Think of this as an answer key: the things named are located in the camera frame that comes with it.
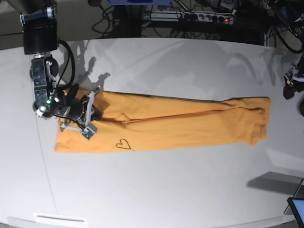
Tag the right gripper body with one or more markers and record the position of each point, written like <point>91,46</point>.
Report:
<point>77,112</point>

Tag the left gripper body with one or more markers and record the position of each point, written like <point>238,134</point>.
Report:
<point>294,79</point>

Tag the yellow T-shirt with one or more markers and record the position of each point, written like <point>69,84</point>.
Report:
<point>141,123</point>

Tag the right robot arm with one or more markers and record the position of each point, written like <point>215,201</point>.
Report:
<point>39,21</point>

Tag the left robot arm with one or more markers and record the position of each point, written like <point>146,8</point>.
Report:
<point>290,13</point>

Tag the dark round object at edge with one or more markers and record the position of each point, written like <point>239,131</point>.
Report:
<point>300,106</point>

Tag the white label strip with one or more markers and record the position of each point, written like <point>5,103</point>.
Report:
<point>48,218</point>

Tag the white power strip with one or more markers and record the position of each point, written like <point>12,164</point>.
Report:
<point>183,16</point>

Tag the tablet screen on stand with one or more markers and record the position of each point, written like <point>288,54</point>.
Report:
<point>296,205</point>

